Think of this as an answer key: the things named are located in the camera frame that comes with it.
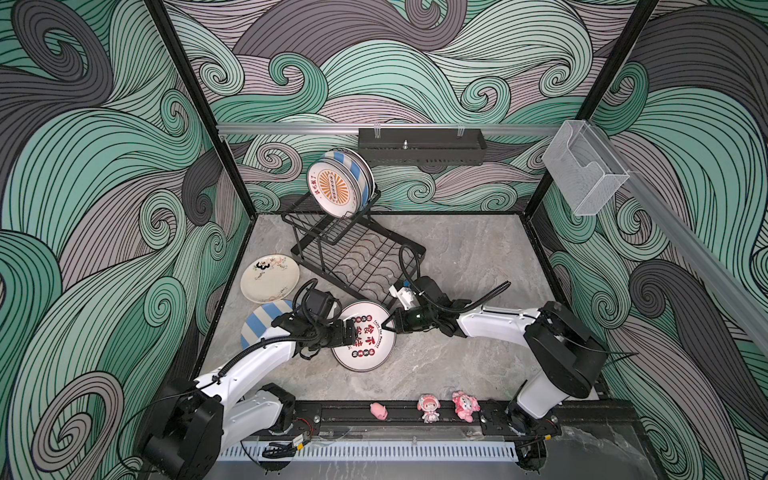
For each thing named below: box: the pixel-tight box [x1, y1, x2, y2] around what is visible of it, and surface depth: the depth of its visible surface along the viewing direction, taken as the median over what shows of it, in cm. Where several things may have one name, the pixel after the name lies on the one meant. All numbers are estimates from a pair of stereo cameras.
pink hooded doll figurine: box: [417, 393, 441, 424], surface depth 74 cm
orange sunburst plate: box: [307, 157, 361, 218], surface depth 90 cm
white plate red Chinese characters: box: [332, 301, 397, 373], surface depth 83 cm
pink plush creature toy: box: [452, 390, 481, 423], surface depth 74 cm
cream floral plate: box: [240, 254, 300, 304], surface depth 103 cm
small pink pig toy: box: [369, 402, 388, 421], surface depth 75 cm
